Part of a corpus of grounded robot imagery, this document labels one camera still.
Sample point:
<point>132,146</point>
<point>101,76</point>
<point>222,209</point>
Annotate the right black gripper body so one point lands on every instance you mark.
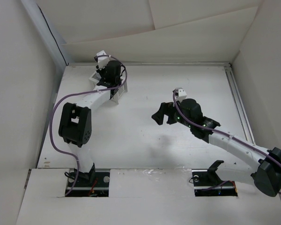
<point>181,119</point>

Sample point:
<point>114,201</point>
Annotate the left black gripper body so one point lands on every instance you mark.
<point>103,71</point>

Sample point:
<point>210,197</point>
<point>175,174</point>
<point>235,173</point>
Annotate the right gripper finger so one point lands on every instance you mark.
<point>164,109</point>
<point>171,118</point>

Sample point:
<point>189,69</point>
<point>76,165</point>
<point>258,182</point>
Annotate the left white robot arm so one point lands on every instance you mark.
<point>76,121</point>

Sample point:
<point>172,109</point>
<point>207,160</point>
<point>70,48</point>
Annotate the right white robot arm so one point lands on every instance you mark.
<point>264,165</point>

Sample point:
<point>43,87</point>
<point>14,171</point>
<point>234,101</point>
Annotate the white two-compartment organizer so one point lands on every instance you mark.
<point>116,94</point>

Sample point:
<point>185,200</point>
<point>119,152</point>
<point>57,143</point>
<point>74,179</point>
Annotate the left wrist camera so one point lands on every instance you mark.
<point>102,59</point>

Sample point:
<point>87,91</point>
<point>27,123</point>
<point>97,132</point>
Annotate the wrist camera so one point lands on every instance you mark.
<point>179,94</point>
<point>102,59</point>

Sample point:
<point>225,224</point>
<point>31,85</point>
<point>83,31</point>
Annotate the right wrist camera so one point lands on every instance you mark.
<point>179,94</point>

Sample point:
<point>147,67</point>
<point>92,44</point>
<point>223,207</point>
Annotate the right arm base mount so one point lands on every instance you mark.
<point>207,183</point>

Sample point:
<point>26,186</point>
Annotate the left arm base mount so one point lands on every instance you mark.
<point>99,187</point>

